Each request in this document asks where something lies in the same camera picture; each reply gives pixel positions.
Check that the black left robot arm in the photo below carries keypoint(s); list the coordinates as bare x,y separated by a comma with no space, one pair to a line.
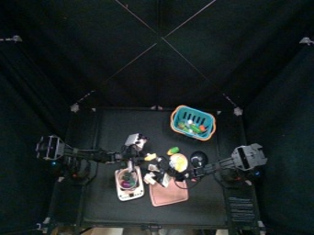
83,154

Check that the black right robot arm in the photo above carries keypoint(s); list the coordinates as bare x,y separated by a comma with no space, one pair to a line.
229,162

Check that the black round toy pan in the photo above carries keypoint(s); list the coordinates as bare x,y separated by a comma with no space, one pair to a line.
200,159

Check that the teal basket with orange rim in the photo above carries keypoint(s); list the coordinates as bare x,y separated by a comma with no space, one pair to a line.
193,122

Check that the pink cutting board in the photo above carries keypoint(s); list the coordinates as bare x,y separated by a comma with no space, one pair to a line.
169,194

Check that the toy fried egg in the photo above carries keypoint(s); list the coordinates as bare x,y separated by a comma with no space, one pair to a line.
178,162

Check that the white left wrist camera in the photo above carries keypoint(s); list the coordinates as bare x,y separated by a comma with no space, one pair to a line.
134,140

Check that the green and orange toy vegetable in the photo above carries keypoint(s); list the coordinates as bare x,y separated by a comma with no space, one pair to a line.
173,150

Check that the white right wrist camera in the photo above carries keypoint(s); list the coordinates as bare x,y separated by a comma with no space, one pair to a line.
165,180

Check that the grey cloth clip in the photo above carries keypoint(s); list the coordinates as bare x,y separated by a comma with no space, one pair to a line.
15,39
307,40

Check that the beige round bowl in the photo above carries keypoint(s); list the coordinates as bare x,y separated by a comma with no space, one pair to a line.
129,181

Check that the purple toy food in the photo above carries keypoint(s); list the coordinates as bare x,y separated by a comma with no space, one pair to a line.
127,184

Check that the white rectangular tray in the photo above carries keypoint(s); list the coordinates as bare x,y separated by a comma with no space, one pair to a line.
129,189

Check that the grey frame corner bracket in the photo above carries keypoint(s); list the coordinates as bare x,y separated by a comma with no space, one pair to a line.
238,111
74,107

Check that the grey frame centre bracket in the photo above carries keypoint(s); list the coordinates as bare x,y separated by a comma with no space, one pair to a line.
156,107

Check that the small white toy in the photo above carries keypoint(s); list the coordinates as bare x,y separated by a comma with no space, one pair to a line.
190,122

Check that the small yellow toy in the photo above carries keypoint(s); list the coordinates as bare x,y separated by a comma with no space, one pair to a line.
150,157

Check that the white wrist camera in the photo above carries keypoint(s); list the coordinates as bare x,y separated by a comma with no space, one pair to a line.
134,140
165,180

